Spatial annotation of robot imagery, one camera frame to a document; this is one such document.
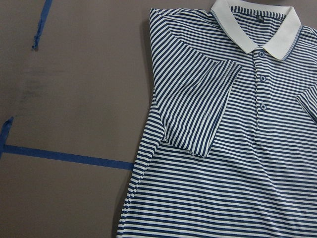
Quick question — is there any navy white striped polo shirt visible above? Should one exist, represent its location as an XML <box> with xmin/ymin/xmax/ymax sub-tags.
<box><xmin>117</xmin><ymin>0</ymin><xmax>317</xmax><ymax>238</ymax></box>

